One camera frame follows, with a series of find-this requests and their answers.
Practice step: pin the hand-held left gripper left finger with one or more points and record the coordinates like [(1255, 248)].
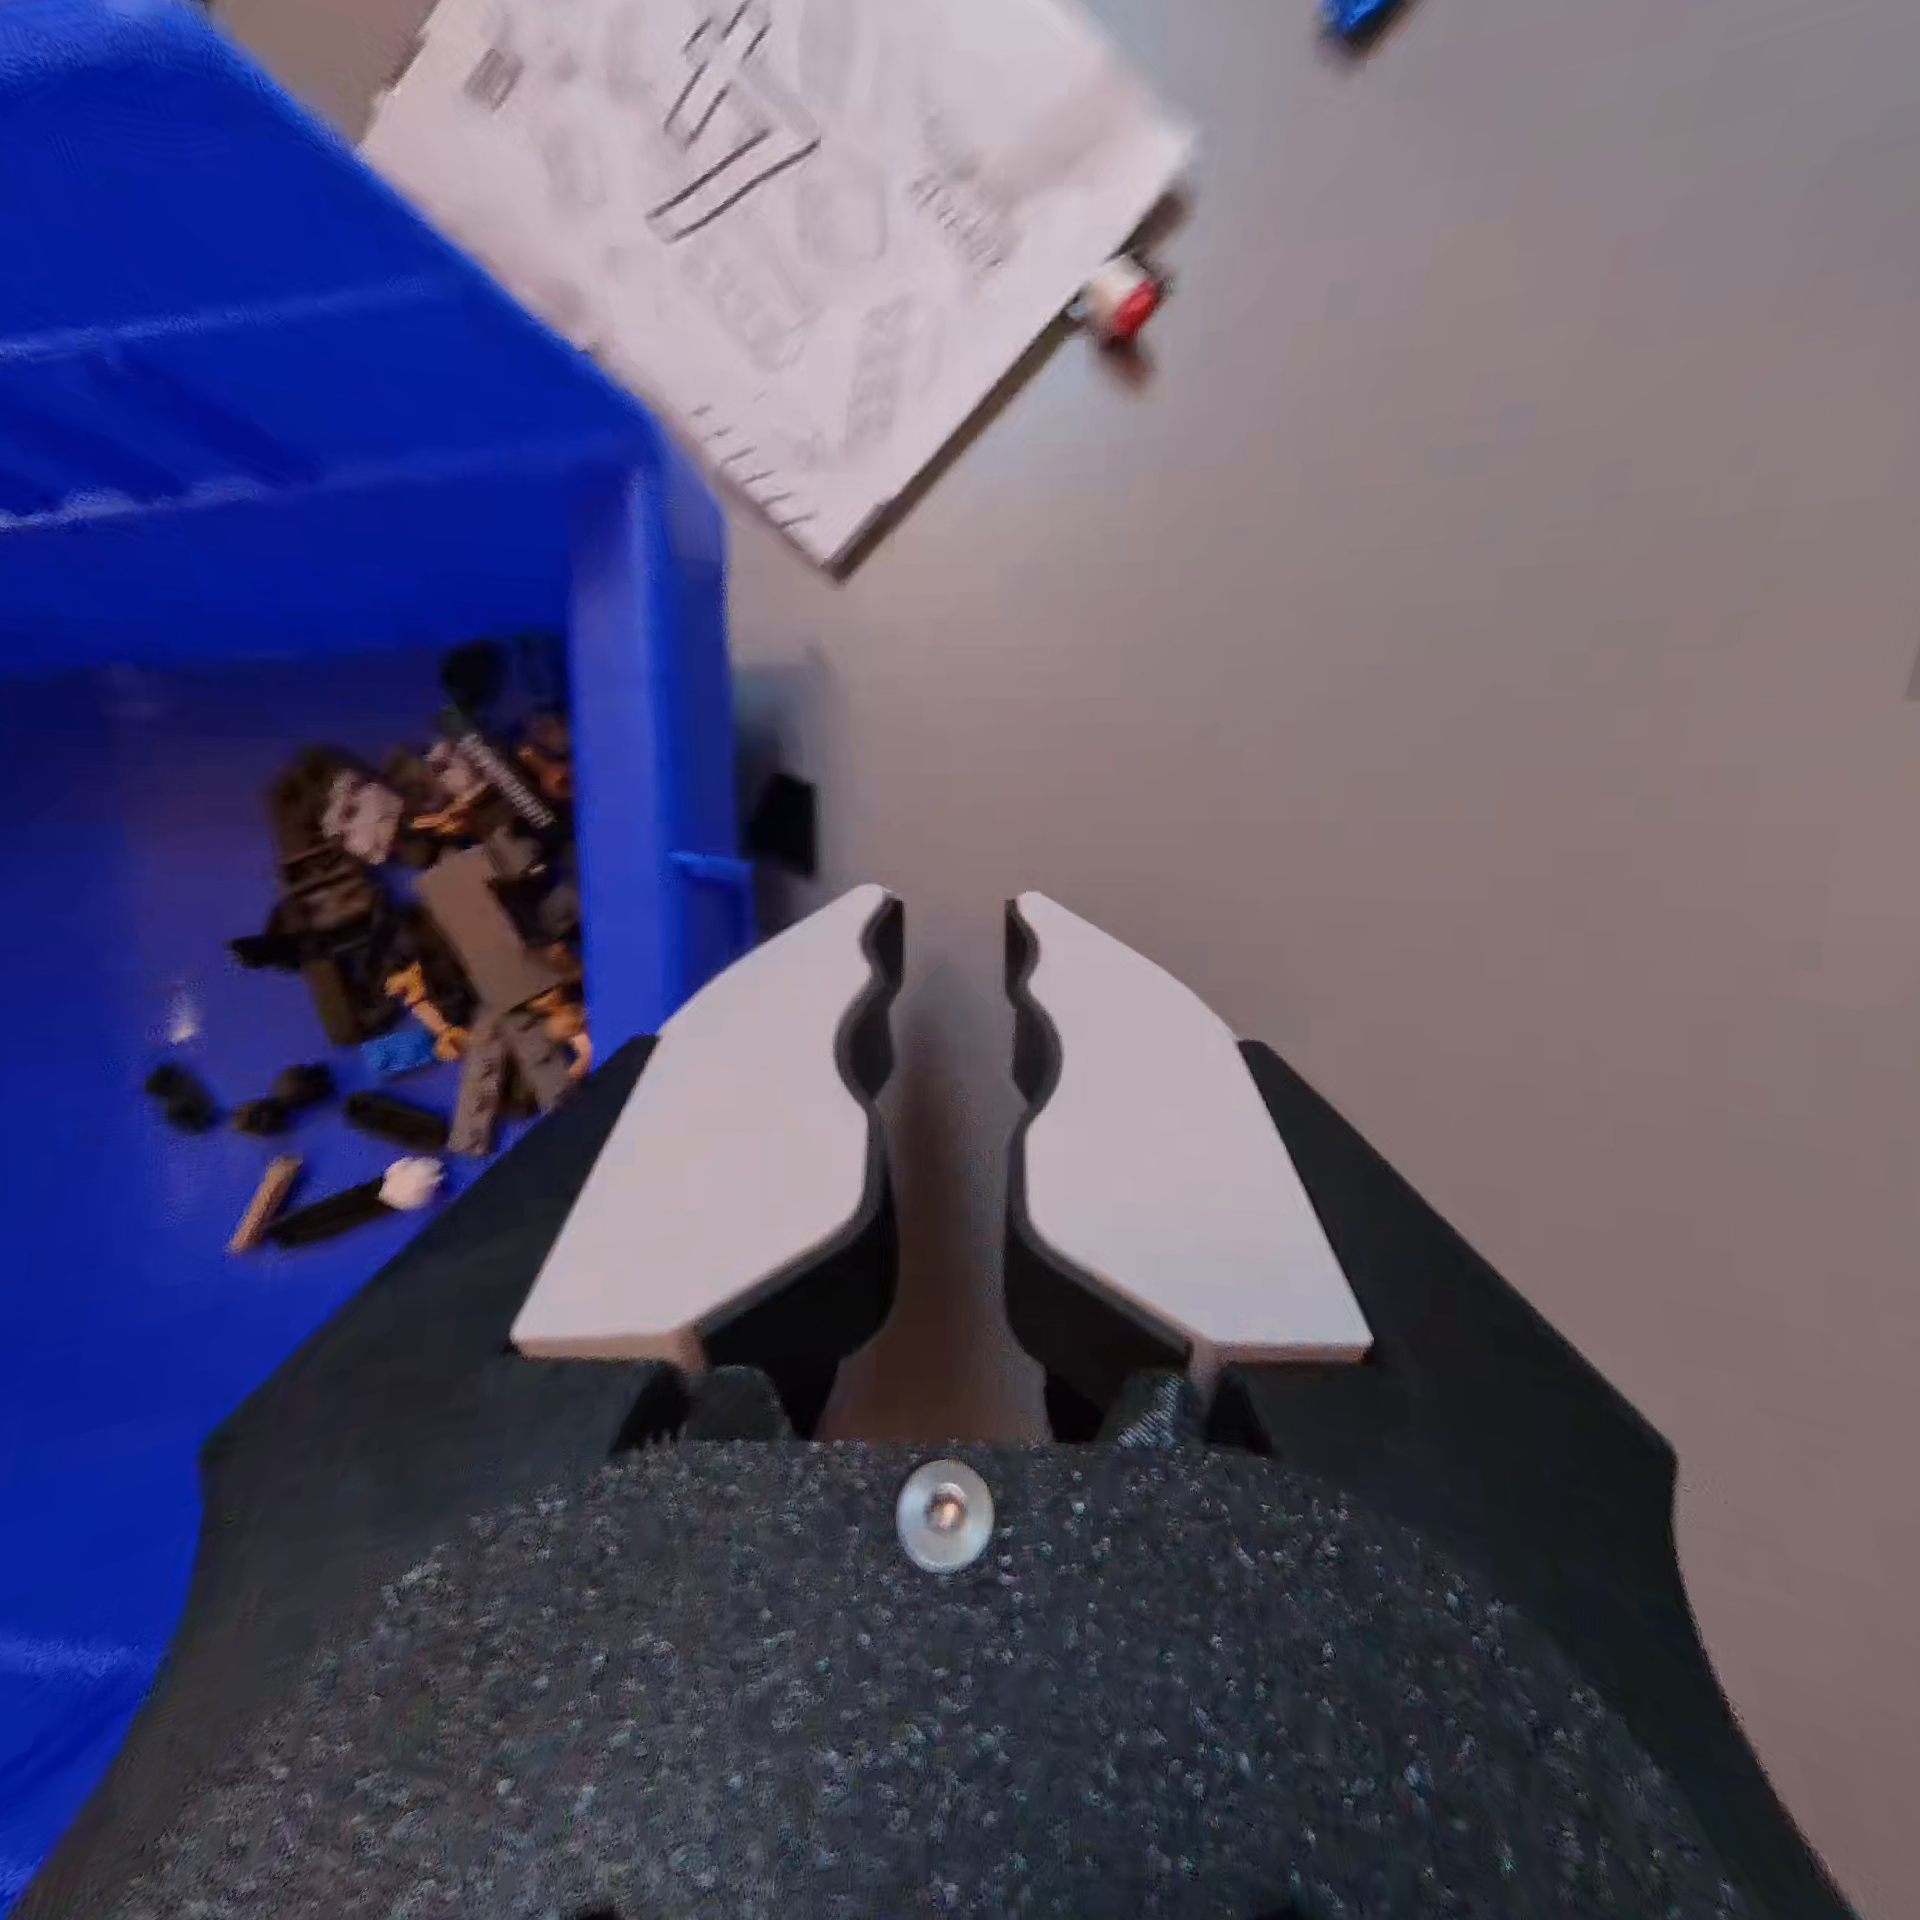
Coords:
[(704, 1171)]

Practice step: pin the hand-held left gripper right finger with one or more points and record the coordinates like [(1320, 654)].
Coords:
[(1184, 1171)]

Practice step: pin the blue plastic bin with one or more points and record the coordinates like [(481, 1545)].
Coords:
[(225, 450)]

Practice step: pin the red white black lego piece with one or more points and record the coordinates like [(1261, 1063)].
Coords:
[(1124, 303)]

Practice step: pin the loose lego pieces pile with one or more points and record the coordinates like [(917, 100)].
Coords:
[(435, 930)]

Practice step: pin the blue lego plate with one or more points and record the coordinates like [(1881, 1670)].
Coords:
[(1366, 11)]

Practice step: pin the printed white paper bag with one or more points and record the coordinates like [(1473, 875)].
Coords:
[(780, 224)]

